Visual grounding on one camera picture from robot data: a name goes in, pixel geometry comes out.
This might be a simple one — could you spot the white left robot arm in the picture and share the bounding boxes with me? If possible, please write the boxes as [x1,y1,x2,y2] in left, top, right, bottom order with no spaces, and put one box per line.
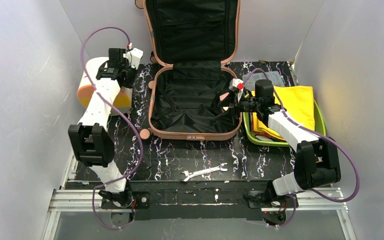
[68,47,144,194]

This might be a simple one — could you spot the clear plastic screw box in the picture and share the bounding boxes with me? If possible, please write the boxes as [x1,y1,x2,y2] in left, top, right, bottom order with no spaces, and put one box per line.
[245,71,286,90]

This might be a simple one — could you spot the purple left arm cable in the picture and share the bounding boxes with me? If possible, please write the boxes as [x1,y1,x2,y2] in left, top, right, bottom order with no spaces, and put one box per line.
[79,26,145,231]

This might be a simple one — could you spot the black spring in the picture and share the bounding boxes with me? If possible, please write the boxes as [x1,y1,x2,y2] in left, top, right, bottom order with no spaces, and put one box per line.
[141,158,152,169]

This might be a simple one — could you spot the white printed garment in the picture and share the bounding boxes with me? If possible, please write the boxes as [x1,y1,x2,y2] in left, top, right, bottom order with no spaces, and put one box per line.
[254,135,279,142]

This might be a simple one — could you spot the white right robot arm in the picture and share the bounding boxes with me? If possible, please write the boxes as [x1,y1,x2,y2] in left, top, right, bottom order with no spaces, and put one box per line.
[217,78,341,200]

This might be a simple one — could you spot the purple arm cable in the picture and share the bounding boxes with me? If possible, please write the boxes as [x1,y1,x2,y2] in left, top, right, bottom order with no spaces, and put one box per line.
[241,68,361,229]
[79,26,145,231]

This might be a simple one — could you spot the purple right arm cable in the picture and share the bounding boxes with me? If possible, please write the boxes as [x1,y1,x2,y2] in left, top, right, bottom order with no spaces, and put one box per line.
[241,68,361,229]

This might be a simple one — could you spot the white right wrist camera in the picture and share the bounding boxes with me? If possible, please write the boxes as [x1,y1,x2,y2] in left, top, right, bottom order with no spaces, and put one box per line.
[228,78,245,102]

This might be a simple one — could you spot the cream cylindrical drum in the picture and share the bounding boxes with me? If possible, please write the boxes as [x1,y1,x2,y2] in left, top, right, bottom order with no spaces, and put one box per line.
[76,57,133,114]

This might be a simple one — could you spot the silver open-end wrench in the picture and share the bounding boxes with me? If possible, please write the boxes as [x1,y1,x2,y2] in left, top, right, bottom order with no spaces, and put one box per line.
[180,163,229,182]

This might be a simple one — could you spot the pink hard-shell suitcase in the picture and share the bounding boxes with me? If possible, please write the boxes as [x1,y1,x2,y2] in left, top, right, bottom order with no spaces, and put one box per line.
[140,0,242,141]

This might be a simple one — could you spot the yellow snack packet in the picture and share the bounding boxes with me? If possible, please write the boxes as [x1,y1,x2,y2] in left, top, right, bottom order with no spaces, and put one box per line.
[267,86,315,142]

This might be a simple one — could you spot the aluminium frame rail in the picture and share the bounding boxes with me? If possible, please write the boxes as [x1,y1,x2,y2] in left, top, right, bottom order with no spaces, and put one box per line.
[41,152,132,240]

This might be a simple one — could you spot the green plastic tray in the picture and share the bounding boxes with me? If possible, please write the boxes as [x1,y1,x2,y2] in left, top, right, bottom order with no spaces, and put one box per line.
[242,100,327,148]

